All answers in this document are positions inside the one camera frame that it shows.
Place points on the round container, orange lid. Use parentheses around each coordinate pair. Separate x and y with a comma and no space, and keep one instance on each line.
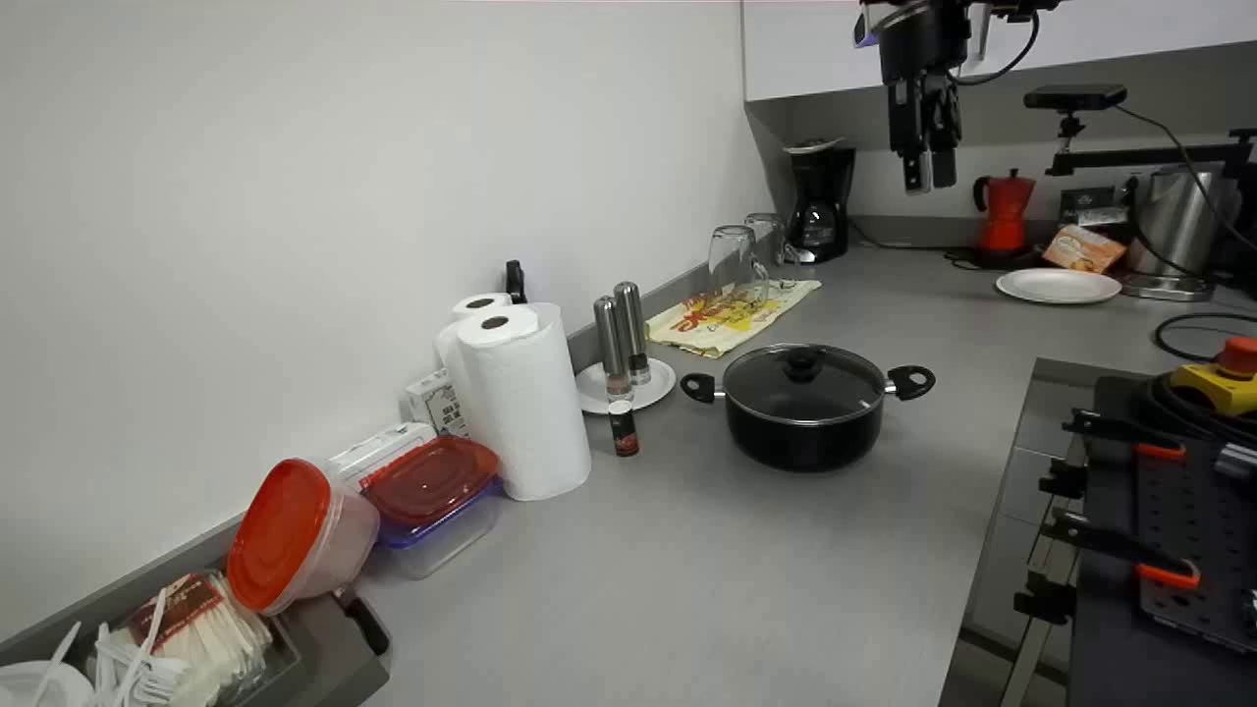
(281,537)

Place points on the black cooktop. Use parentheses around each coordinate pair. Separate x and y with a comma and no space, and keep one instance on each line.
(1035,654)

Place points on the bag of plastic cutlery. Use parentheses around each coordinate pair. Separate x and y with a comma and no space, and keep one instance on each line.
(181,641)

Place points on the black camera on stand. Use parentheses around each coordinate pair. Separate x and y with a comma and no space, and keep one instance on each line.
(1077,100)

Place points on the spray bottle, black trigger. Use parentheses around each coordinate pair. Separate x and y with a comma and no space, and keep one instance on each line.
(518,280)

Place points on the white round saucer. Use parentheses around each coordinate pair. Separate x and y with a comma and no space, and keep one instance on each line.
(630,392)

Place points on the white dinner plate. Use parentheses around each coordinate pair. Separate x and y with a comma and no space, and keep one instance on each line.
(1058,284)

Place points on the black cooking pot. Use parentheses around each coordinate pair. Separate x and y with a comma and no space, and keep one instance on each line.
(804,432)

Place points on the white power strip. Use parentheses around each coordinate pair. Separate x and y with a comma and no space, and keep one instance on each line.
(432,404)

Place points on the red moka pot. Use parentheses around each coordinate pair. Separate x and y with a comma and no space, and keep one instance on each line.
(1007,211)

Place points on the black perforated board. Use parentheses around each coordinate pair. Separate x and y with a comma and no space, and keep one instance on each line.
(1213,537)

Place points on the stainless steel kettle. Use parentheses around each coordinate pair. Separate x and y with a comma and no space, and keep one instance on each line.
(1180,223)

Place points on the yellow emergency stop button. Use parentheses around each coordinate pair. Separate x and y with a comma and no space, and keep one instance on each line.
(1225,373)

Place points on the steel salt grinder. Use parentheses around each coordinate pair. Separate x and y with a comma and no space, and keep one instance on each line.
(635,326)

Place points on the white paper towel roll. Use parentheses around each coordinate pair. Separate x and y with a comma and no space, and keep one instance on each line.
(528,407)
(468,317)

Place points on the upturned drinking glass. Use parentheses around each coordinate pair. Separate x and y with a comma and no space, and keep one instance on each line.
(732,249)

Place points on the steel pepper grinder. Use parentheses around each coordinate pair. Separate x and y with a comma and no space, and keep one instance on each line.
(610,338)

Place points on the glass pot lid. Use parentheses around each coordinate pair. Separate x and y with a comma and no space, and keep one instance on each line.
(804,377)

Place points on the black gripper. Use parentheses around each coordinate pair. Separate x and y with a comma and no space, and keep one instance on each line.
(920,80)

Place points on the orange snack packet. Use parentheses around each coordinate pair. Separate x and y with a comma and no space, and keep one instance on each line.
(1087,249)

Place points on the black coffee maker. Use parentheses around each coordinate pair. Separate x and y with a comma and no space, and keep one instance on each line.
(817,201)

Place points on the small brown bottle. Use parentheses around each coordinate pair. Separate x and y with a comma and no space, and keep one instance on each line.
(628,438)

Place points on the rectangular container, red lid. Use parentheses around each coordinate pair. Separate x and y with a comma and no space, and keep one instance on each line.
(430,487)

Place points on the printed yellow red dish towel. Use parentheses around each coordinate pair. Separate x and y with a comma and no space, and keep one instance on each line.
(727,317)

